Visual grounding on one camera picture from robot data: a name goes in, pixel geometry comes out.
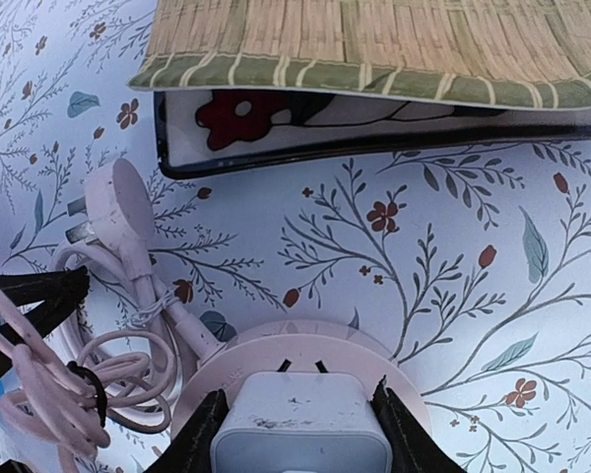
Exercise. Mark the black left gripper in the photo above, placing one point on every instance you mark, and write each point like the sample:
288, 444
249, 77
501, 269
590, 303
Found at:
56, 295

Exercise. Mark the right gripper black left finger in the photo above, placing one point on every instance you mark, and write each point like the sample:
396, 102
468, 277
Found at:
189, 451

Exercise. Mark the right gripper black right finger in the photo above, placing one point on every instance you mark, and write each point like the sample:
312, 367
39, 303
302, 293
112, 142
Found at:
413, 450

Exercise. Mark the white charger plug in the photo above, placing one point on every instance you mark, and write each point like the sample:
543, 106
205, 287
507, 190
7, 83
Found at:
301, 422

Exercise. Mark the pink round power socket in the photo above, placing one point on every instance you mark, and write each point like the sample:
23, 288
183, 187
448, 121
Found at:
294, 346

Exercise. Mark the square floral plate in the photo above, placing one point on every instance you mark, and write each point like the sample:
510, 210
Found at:
210, 132

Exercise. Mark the woven bamboo tray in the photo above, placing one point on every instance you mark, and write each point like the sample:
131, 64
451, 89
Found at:
505, 54

